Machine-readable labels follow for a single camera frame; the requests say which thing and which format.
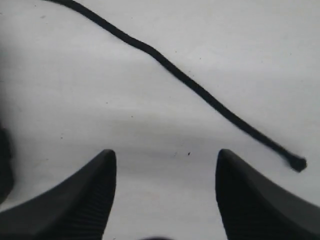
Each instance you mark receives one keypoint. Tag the black plastic case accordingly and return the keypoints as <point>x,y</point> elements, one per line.
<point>6,171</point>

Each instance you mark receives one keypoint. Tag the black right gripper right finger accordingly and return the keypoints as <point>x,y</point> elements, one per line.
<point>252,207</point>

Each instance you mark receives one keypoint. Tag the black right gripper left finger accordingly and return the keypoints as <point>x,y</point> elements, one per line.
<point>76,209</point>

